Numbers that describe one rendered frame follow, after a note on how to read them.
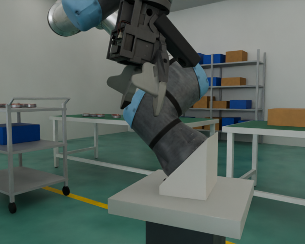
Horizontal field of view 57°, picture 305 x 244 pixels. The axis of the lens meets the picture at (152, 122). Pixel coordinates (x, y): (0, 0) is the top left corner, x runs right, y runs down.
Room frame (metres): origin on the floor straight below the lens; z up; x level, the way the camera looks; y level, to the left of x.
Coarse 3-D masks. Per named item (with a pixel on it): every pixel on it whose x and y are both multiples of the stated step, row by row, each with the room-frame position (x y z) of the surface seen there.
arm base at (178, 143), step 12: (180, 120) 0.77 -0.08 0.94; (168, 132) 0.73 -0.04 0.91; (180, 132) 0.73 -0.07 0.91; (192, 132) 0.74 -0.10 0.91; (156, 144) 0.74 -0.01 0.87; (168, 144) 0.72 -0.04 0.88; (180, 144) 0.71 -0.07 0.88; (192, 144) 0.70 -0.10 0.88; (156, 156) 0.76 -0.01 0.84; (168, 156) 0.71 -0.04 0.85; (180, 156) 0.69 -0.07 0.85; (168, 168) 0.71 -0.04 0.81
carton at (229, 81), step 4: (224, 80) 6.28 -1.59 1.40; (228, 80) 6.23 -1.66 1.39; (232, 80) 6.17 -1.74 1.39; (236, 80) 6.12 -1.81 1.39; (240, 80) 6.09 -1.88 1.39; (244, 80) 6.33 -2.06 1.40; (224, 84) 6.28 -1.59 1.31; (228, 84) 6.22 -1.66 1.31; (232, 84) 6.17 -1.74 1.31; (236, 84) 6.12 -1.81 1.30; (240, 84) 6.10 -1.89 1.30; (244, 84) 6.34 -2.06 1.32
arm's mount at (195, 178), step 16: (208, 144) 0.68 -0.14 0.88; (192, 160) 0.68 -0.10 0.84; (208, 160) 0.69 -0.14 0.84; (176, 176) 0.69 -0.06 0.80; (192, 176) 0.68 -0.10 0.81; (208, 176) 0.69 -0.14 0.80; (160, 192) 0.71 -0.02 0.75; (176, 192) 0.69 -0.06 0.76; (192, 192) 0.68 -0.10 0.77; (208, 192) 0.69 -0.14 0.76
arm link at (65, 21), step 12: (60, 0) 0.88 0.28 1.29; (72, 0) 0.53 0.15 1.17; (84, 0) 0.53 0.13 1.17; (96, 0) 0.54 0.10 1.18; (108, 0) 0.55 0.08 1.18; (48, 12) 0.84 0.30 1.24; (60, 12) 0.71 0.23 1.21; (72, 12) 0.54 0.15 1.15; (84, 12) 0.54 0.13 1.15; (96, 12) 0.55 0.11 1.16; (108, 12) 0.57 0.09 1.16; (48, 24) 0.86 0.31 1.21; (60, 24) 0.77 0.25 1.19; (72, 24) 0.69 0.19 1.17; (84, 24) 0.55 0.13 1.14; (96, 24) 0.58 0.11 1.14
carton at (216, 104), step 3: (213, 102) 6.42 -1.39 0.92; (216, 102) 6.38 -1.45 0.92; (219, 102) 6.34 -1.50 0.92; (222, 102) 6.30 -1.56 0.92; (225, 102) 6.26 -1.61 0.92; (228, 102) 6.33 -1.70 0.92; (213, 105) 6.42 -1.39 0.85; (216, 105) 6.38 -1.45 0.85; (219, 105) 6.34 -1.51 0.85; (222, 105) 6.30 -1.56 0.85; (225, 105) 6.26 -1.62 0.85; (228, 105) 6.33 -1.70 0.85
